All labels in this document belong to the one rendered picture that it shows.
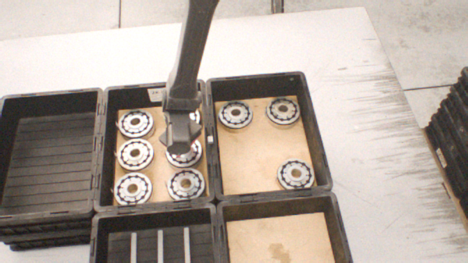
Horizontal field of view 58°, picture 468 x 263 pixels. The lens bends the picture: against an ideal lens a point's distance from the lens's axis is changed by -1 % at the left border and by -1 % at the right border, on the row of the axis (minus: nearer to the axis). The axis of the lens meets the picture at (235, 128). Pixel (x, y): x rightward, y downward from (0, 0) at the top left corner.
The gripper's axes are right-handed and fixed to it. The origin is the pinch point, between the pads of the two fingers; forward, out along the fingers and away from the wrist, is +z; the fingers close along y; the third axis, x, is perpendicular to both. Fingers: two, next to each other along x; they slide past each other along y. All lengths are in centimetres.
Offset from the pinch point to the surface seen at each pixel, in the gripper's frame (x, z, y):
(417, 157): -52, 17, 53
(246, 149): -12.3, 4.1, 13.2
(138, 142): 12.2, 1.5, -6.4
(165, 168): 1.5, 4.1, -6.5
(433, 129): -52, 67, 108
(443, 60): -34, 90, 177
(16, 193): 27.2, 4.2, -39.1
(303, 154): -25.7, 4.0, 22.8
